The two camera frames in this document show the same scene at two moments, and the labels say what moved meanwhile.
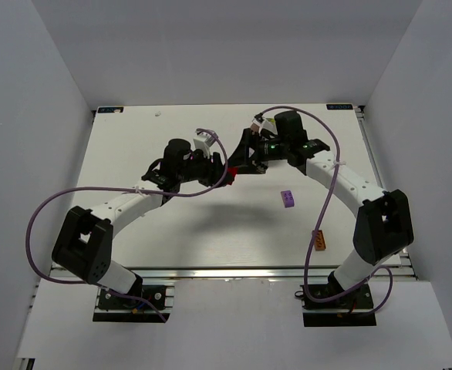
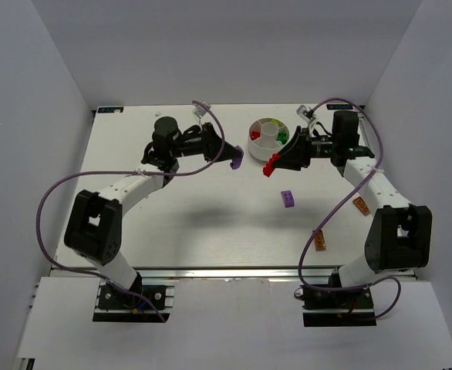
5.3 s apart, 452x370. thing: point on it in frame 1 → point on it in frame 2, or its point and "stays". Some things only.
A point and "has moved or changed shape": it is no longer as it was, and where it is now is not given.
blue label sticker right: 340,106 stays
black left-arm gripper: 216,169 → 207,141
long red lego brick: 234,171 has moved or changed shape
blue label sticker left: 110,110 stays
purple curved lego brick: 288,198 stays
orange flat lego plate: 319,242 stays
